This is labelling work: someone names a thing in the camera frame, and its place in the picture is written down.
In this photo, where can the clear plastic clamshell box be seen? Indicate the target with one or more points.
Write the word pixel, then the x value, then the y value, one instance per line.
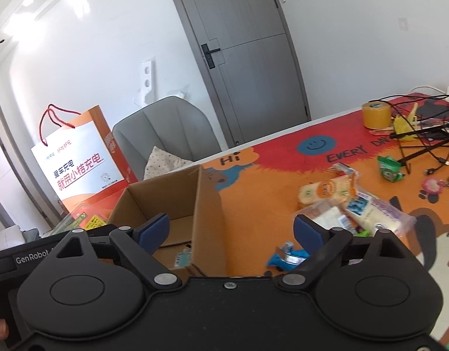
pixel 83 216

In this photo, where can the green small snack packet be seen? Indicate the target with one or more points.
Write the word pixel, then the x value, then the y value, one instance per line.
pixel 362 233

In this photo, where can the small clear candy bar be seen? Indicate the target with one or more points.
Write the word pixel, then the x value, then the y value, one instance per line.
pixel 343 169

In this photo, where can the orange cracker packet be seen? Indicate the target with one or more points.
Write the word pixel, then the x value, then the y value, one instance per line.
pixel 339 190

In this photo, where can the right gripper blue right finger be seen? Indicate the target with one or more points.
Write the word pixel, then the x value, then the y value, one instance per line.
pixel 310 235

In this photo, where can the dotted beige cushion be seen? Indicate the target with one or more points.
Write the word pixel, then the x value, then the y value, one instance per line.
pixel 161 162

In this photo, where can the colourful cartoon table mat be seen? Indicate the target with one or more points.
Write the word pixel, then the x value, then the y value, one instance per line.
pixel 259 183

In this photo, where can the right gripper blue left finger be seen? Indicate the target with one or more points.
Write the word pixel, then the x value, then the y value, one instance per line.
pixel 151 235

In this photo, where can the white purple bread packet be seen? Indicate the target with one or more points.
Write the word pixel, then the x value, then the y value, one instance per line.
pixel 372 214

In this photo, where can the green candy packet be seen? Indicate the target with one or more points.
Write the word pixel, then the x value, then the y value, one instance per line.
pixel 389 168

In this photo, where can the brown cardboard box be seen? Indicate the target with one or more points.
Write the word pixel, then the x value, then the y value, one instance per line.
pixel 194 207

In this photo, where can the yellow plastic clip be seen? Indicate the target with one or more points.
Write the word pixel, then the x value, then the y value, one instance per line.
pixel 406 125

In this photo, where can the pale rice cracker packet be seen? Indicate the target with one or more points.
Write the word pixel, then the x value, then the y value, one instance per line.
pixel 183 255

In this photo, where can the grey door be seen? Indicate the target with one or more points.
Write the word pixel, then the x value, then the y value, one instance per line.
pixel 246 57

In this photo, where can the orange white paper bag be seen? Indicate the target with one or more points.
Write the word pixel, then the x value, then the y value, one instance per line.
pixel 81 159

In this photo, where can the blue snack packet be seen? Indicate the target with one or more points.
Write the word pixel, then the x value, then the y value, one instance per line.
pixel 286 257

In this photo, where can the grey upholstered chair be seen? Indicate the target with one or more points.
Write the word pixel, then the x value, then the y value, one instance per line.
pixel 171 124

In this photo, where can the pink round keychain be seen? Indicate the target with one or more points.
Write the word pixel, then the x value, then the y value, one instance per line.
pixel 433 186

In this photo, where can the white wall bracket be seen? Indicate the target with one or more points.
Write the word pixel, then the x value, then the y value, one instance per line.
pixel 146 94

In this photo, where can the yellow tape roll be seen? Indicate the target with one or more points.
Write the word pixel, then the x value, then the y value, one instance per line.
pixel 376 115

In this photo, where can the white sandwich cake packet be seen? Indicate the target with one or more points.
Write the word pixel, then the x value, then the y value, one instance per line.
pixel 327 216

